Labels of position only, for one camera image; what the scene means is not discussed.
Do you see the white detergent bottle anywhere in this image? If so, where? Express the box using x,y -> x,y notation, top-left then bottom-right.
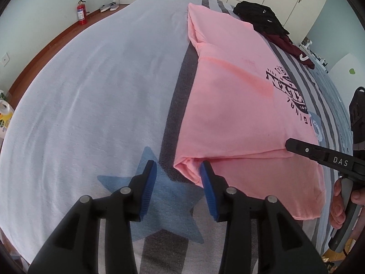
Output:
0,100 -> 15,137

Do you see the maroon garment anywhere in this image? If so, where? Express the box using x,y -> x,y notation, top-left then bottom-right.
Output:
262,31 -> 315,69

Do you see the white bedside table with items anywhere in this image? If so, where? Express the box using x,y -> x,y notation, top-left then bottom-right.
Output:
309,51 -> 328,67

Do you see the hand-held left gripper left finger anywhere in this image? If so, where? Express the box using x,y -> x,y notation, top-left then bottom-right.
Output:
29,160 -> 158,274

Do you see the person's right hand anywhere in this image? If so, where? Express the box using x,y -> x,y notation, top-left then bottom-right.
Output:
328,178 -> 365,229

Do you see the white headboard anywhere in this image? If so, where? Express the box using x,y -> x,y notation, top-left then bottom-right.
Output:
328,53 -> 361,92

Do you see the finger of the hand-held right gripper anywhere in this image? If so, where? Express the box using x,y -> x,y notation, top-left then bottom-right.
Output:
285,138 -> 328,163

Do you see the pink printed T-shirt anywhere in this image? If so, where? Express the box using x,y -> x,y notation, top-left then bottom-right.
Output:
173,3 -> 326,220

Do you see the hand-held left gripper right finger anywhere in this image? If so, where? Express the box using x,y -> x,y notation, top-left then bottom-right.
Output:
200,161 -> 328,274

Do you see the black jacket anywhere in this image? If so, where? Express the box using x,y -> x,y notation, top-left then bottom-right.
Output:
233,1 -> 290,36

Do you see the red fire extinguisher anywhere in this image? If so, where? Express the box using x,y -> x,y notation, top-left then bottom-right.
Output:
76,0 -> 87,26

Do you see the striped star bed sheet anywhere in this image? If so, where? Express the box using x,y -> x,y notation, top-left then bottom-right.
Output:
0,0 -> 354,274

